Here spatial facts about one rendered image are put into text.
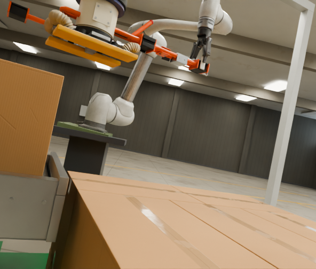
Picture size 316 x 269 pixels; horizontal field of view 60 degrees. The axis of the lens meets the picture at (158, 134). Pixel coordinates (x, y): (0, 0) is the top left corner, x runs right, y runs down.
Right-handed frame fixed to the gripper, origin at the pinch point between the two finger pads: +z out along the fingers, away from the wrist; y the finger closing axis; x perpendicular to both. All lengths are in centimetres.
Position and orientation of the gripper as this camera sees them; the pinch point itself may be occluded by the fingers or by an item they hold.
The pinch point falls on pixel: (197, 65)
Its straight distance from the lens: 159.1
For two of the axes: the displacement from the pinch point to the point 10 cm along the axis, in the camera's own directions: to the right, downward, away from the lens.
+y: 5.0, 0.8, -8.6
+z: -2.0, 9.8, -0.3
